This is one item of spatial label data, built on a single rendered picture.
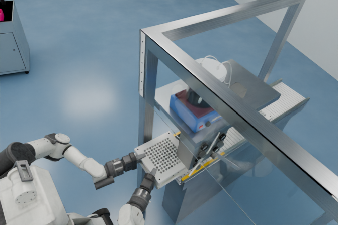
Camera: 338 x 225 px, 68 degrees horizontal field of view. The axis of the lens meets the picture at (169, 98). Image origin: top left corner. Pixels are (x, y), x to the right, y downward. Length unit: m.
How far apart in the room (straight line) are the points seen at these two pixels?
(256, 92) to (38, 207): 1.14
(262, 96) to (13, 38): 2.86
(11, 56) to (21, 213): 2.75
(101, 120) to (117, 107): 0.27
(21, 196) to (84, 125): 2.05
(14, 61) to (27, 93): 0.44
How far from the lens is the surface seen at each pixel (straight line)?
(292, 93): 2.33
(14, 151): 1.20
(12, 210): 1.08
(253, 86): 1.49
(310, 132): 3.53
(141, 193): 1.27
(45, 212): 1.04
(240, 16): 1.37
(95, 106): 3.14
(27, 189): 0.97
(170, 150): 1.43
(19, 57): 3.63
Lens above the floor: 2.24
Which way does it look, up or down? 44 degrees down
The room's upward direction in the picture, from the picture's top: 8 degrees clockwise
